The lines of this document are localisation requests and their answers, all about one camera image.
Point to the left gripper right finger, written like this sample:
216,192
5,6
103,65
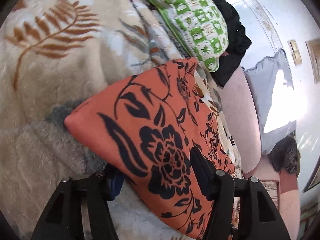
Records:
242,209

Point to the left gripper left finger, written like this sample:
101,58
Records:
63,216

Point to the orange black floral shirt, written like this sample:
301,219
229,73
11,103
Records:
147,126

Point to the striped brown floral cushion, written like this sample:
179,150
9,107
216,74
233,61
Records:
272,188

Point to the pink quilted bolster cushion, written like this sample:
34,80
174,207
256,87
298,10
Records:
240,114

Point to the grey quilted pillow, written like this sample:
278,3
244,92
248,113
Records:
271,86

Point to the leaf pattern fleece blanket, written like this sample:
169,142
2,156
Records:
56,54

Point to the black garment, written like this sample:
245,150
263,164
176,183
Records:
238,43

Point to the green white patterned pillow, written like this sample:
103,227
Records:
198,26

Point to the beige wall switch plate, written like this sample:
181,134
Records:
295,52

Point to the framed wall picture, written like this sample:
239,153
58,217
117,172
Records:
314,53

